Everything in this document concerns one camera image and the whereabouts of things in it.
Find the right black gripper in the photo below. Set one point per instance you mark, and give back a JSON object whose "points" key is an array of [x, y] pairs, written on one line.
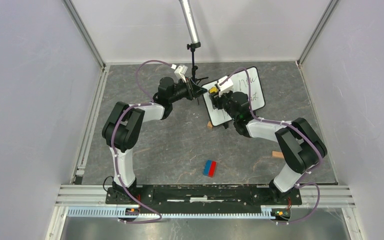
{"points": [[216, 100]]}

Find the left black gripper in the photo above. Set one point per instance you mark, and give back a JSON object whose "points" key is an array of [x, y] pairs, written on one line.
{"points": [[193, 90]]}

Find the yellow bone shaped eraser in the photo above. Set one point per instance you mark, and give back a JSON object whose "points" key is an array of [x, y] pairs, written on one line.
{"points": [[213, 90]]}

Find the black framed whiteboard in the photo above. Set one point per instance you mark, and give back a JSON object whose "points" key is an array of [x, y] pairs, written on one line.
{"points": [[240, 84]]}

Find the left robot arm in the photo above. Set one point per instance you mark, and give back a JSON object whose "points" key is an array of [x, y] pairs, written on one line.
{"points": [[123, 126]]}

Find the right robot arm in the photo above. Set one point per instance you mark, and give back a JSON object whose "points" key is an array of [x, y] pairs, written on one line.
{"points": [[301, 146]]}

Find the small wooden cube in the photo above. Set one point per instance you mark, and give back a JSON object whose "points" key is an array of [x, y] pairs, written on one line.
{"points": [[209, 125]]}

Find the black tripod stand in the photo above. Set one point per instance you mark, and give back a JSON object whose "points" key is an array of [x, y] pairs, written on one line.
{"points": [[194, 68]]}

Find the blue and red block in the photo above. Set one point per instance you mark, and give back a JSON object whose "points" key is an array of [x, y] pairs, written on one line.
{"points": [[209, 168]]}

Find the flat wooden block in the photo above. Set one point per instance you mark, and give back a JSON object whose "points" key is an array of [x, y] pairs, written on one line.
{"points": [[278, 155]]}

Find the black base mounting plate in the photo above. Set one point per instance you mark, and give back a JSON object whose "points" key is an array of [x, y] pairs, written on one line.
{"points": [[201, 198]]}

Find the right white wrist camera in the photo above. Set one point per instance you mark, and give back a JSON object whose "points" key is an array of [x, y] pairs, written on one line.
{"points": [[224, 85]]}

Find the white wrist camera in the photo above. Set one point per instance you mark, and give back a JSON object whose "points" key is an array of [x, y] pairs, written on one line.
{"points": [[180, 71], [224, 85]]}

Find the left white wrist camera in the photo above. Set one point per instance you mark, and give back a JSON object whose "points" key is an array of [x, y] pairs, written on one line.
{"points": [[180, 71]]}

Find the aluminium frame rail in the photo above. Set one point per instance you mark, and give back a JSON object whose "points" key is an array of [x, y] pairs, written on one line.
{"points": [[90, 201]]}

